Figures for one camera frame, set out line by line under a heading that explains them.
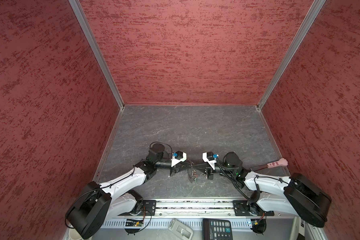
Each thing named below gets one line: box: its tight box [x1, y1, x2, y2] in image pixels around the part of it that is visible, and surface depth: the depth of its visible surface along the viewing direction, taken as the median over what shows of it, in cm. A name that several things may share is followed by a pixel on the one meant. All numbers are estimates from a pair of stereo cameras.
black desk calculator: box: [202, 218, 233, 240], surface depth 68 cm
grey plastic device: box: [168, 218, 194, 240], surface depth 67 cm
